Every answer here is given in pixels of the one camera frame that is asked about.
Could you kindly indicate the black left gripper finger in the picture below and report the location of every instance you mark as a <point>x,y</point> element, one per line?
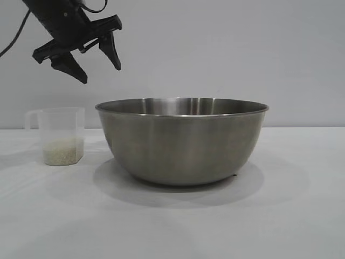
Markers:
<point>111,51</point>
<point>71,68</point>

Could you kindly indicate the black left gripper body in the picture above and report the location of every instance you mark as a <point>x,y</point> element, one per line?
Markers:
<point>64,24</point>

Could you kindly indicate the clear plastic measuring cup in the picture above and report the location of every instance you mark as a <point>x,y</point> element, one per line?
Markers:
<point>62,126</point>

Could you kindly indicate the white rice grains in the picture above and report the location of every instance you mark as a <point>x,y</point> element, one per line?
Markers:
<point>63,153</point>

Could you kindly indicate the stainless steel mixing bowl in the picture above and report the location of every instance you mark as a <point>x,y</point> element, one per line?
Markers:
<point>180,140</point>

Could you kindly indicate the white tablecloth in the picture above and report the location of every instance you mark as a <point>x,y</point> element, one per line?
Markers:
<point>172,215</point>

